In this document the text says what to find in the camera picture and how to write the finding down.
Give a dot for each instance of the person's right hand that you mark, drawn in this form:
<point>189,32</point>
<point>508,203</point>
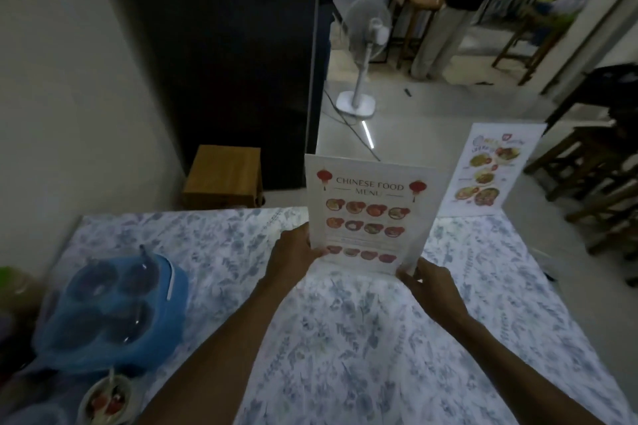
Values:
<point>438,290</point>

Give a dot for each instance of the person's left hand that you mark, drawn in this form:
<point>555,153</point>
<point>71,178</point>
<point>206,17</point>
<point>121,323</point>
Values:
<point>289,260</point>

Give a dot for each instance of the person's right thumb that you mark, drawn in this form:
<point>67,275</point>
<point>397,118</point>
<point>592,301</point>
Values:
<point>407,279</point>

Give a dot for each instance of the person's left thumb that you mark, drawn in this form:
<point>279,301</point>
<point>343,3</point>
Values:
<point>318,251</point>

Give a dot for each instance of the white red-lantern menu stand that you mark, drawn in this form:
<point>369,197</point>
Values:
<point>371,213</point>

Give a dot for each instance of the person's right forearm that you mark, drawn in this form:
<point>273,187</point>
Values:
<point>518,375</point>

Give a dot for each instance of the person's left forearm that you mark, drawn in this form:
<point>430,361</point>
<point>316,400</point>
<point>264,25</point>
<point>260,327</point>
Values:
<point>209,365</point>

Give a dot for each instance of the blue floral tablecloth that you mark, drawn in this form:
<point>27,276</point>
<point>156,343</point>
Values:
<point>349,330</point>

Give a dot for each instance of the wooden box stool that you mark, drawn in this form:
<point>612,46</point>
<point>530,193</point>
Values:
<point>223,184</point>

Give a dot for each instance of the white colourful menu stand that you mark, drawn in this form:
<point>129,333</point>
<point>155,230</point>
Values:
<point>491,175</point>

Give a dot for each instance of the white standing fan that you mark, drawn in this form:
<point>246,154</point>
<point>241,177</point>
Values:
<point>363,51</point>

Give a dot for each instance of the black refrigerator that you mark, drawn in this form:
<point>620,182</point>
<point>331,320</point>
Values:
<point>224,61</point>

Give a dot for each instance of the dark wooden chair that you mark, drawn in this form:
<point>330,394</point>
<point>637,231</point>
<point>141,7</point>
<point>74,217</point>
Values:
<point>593,175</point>

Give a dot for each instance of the blue condiment holder with jars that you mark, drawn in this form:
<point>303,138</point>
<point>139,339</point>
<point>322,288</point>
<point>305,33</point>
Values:
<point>107,307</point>

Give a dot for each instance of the white bowl with food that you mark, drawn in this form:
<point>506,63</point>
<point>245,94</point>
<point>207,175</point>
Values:
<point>105,400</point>

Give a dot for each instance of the wooden table with items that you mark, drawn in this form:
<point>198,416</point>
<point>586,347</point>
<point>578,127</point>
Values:
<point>416,6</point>

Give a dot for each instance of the wooden bar stool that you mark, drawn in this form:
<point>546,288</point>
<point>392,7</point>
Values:
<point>536,38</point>

